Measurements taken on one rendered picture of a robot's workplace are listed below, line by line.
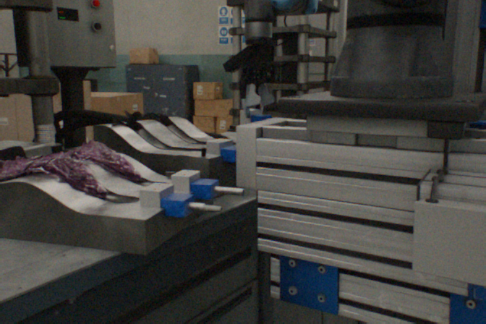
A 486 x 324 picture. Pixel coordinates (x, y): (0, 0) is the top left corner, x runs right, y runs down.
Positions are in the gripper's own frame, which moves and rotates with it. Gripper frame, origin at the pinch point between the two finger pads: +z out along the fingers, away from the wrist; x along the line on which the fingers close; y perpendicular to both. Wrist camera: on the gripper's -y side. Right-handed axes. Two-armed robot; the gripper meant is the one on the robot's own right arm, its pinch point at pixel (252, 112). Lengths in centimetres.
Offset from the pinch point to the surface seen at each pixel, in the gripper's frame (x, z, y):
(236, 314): -28, 43, 15
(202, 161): -36.0, 6.9, 12.6
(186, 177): -48, 7, 19
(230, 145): -27.7, 4.4, 13.6
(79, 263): -71, 15, 20
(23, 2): -29, -30, -60
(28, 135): 141, 52, -358
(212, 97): 491, 36, -423
